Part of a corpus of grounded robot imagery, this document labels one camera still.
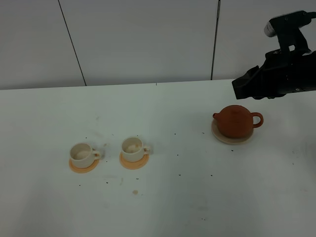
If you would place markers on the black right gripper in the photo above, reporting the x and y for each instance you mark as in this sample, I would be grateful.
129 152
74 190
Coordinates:
278 76

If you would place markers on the brown clay teapot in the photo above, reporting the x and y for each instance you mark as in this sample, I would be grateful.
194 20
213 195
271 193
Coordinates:
236 121

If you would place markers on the beige round teapot coaster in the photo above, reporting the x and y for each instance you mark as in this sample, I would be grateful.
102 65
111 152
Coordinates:
230 141

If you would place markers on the right white teacup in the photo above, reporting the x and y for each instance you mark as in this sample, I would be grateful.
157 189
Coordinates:
133 149

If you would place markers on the white teacup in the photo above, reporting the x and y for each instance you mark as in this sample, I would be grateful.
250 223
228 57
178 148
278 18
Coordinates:
133 149
84 151

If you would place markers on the right orange saucer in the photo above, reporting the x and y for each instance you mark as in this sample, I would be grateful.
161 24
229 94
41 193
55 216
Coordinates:
133 165

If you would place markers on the orange saucer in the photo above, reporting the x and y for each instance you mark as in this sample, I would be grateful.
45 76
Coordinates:
82 165
133 165

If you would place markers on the left orange saucer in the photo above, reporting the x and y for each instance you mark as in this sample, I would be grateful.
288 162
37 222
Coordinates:
82 165

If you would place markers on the left white teacup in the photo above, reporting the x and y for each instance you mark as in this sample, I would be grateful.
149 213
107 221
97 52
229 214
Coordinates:
84 151

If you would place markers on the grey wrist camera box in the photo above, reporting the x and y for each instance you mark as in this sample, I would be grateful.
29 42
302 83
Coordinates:
287 22

